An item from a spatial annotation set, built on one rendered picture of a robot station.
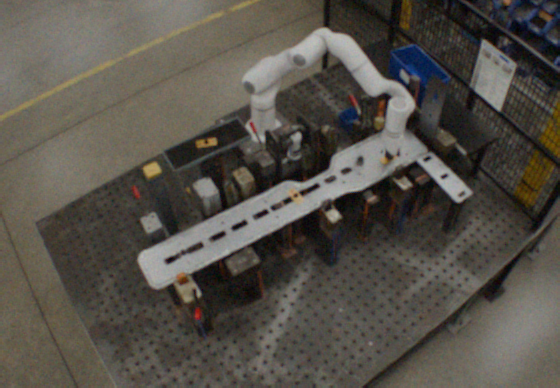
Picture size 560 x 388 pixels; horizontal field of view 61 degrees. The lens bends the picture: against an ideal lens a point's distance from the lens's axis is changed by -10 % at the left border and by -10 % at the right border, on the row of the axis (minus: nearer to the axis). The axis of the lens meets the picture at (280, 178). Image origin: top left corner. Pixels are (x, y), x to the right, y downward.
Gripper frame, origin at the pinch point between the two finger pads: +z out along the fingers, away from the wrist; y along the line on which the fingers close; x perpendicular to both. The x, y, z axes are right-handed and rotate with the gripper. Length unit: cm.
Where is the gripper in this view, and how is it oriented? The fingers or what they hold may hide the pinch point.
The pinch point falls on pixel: (389, 154)
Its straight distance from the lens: 237.5
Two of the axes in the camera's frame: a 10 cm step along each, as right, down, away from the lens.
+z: 0.3, 6.2, 7.8
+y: 5.2, 6.6, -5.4
